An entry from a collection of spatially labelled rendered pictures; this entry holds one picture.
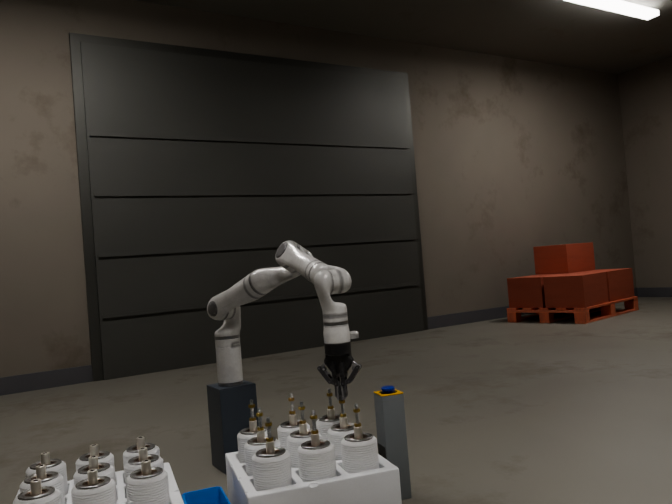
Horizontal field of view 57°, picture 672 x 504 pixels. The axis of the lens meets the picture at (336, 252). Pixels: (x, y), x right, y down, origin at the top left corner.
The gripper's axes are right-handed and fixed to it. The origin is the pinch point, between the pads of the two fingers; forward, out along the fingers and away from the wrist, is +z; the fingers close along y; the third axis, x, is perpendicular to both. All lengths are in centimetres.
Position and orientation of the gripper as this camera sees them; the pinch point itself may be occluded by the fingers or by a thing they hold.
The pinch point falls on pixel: (341, 392)
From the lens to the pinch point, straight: 177.8
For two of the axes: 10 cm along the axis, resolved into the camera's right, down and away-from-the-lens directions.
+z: 0.8, 10.0, -0.2
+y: 9.5, -0.8, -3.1
